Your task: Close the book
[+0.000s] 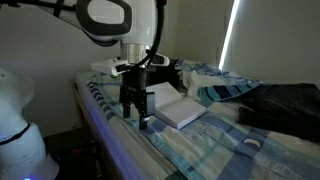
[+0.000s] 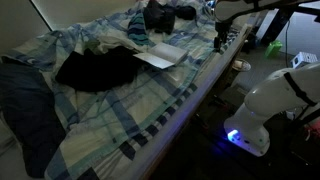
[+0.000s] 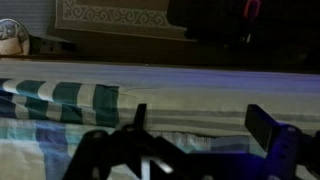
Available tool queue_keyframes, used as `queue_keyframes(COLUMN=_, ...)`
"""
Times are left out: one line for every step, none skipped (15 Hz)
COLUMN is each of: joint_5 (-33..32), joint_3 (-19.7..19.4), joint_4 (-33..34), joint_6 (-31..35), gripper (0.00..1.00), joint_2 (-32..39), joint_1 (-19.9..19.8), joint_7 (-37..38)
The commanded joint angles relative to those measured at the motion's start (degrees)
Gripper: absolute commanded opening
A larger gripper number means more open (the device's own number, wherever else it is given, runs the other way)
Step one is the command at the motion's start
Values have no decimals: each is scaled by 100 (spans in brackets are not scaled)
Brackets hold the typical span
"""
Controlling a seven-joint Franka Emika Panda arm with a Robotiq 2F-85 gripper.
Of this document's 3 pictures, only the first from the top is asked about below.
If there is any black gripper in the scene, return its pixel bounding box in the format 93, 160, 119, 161
120, 68, 155, 130

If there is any white book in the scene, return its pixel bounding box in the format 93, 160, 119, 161
146, 82, 206, 129

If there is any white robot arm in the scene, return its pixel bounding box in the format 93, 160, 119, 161
0, 0, 166, 180

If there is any black clothing pile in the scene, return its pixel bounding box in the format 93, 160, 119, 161
149, 59, 179, 88

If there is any blue plaid bed sheet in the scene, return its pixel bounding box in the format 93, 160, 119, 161
87, 59, 320, 180

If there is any dark blue blanket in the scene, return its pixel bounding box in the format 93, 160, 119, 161
239, 84, 320, 143

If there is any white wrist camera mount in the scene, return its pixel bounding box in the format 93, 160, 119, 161
90, 54, 170, 76

